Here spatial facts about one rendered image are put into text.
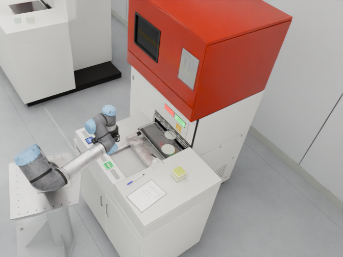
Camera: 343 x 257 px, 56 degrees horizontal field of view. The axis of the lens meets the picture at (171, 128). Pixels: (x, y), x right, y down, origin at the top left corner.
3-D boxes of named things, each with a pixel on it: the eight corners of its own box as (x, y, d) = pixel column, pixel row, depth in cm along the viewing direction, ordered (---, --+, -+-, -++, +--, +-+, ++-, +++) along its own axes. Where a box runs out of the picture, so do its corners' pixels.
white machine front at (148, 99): (132, 97, 288) (133, 59, 260) (190, 158, 245) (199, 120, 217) (129, 98, 286) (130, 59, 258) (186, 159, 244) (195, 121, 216)
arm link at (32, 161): (32, 173, 198) (29, 185, 147) (18, 152, 195) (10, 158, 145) (50, 162, 202) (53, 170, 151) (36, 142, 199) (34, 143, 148)
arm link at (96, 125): (98, 139, 173) (113, 129, 179) (86, 121, 171) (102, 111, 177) (92, 141, 179) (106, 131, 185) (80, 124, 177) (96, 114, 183)
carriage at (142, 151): (134, 136, 250) (134, 133, 248) (162, 168, 231) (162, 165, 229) (125, 140, 247) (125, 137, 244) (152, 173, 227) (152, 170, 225)
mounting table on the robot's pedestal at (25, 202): (15, 230, 203) (10, 219, 194) (12, 175, 232) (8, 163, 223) (88, 211, 218) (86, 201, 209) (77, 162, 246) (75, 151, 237)
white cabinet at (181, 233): (138, 171, 334) (142, 111, 277) (197, 246, 283) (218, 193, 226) (79, 199, 302) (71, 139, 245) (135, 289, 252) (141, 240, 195)
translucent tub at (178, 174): (178, 171, 217) (180, 164, 212) (186, 178, 213) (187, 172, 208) (170, 176, 213) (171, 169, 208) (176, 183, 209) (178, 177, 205)
